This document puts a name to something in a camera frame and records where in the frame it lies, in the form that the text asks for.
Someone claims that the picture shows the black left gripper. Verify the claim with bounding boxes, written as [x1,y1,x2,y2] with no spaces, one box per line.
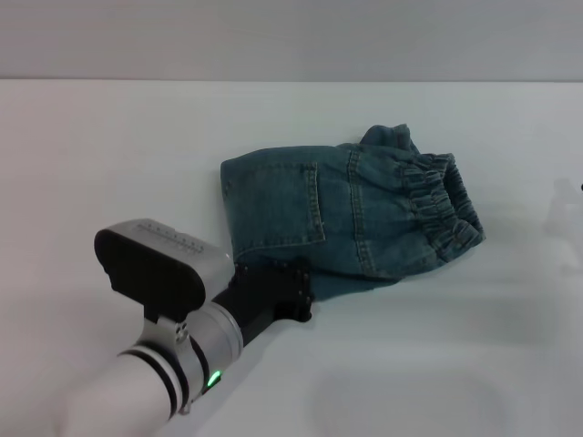
[211,258,315,350]

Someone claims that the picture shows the blue denim shorts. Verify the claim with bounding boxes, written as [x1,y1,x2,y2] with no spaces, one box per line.
[220,123,486,304]

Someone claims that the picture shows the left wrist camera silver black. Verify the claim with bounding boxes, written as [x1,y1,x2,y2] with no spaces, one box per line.
[94,218,234,325]

